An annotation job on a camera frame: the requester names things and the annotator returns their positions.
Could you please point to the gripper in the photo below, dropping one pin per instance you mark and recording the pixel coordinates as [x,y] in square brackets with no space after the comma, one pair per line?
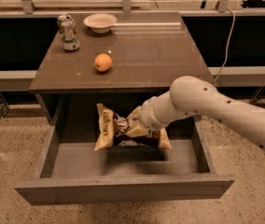
[146,116]

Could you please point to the brown sea salt chip bag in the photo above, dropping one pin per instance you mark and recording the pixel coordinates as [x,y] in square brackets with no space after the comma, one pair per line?
[108,128]

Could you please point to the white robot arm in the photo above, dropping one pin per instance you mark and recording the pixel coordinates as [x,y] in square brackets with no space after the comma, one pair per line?
[191,96]

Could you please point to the open grey top drawer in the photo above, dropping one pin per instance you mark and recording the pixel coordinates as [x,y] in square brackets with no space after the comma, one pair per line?
[71,170]

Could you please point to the grey cabinet with glossy top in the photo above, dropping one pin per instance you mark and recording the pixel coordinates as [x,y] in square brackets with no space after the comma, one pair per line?
[148,51]

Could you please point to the orange fruit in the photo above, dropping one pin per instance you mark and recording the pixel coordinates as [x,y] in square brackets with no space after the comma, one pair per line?
[103,62]

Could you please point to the white bowl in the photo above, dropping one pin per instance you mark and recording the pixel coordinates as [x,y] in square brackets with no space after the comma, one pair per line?
[100,23]

